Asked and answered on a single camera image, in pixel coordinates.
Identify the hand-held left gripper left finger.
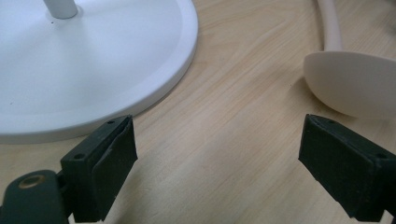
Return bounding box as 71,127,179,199
60,114,139,224

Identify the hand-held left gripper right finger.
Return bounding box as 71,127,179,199
298,113,396,223

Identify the cream ladle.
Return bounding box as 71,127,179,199
303,0,396,120

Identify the white round lamp base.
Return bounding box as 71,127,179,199
0,0,200,146

